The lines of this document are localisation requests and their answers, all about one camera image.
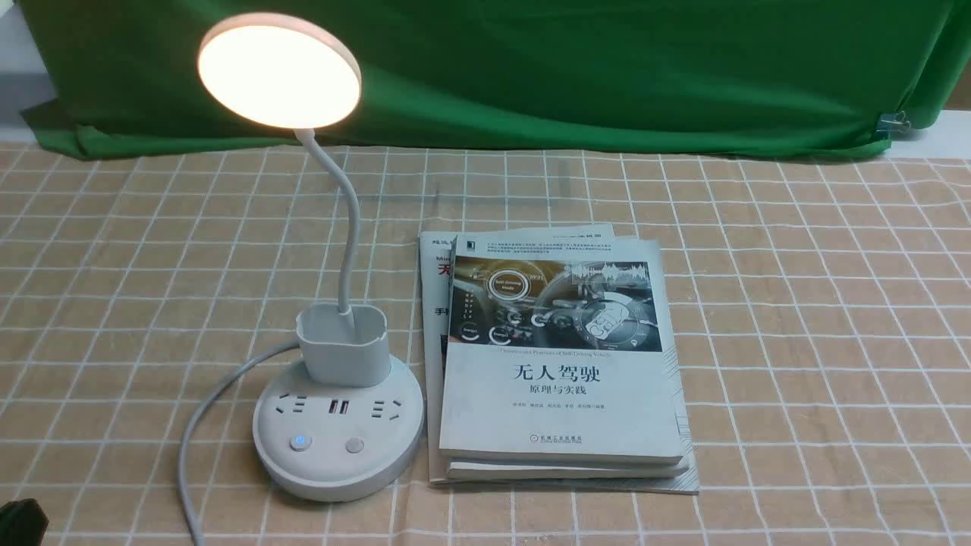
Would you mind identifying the white desk lamp with socket base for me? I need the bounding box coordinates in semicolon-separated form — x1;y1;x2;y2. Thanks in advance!
197;11;426;502

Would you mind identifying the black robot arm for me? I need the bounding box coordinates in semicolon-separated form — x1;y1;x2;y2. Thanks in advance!
1;498;49;546

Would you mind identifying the bottom book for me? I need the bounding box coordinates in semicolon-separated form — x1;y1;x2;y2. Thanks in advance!
419;231;699;495

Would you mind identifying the top self-driving book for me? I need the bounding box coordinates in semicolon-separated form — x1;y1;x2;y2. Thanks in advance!
439;231;687;466

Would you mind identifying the middle book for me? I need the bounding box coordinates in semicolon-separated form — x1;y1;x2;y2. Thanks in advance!
446;455;694;481

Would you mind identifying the green backdrop cloth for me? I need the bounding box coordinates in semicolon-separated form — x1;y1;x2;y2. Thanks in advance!
20;1;970;159

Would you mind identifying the checkered beige tablecloth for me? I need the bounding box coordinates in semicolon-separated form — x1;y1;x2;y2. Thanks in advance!
1;143;970;545

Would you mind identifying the metal binder clip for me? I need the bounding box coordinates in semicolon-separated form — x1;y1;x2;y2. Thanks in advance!
874;111;912;138

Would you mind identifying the white lamp power cable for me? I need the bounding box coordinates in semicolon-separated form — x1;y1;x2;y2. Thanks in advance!
177;339;301;546

